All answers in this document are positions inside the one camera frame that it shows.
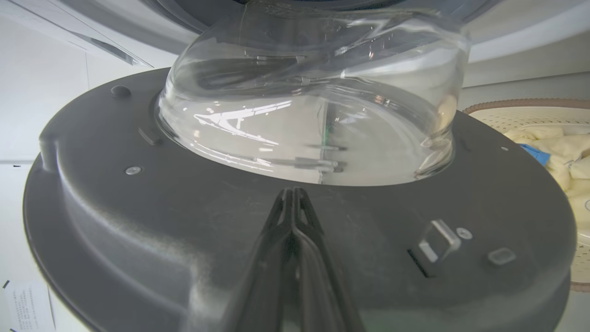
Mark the cream garment with blue print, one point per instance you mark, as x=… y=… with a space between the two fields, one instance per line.
x=567 y=145

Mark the cream laundry basket brown rim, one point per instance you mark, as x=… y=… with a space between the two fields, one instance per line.
x=516 y=117

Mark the dark grey glass washer door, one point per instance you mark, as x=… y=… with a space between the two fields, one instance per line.
x=138 y=221

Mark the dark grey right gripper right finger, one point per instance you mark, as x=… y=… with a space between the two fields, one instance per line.
x=322 y=286

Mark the white front-load washing machine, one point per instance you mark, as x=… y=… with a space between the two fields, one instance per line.
x=530 y=23

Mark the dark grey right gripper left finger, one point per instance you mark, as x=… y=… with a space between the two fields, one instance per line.
x=267 y=276

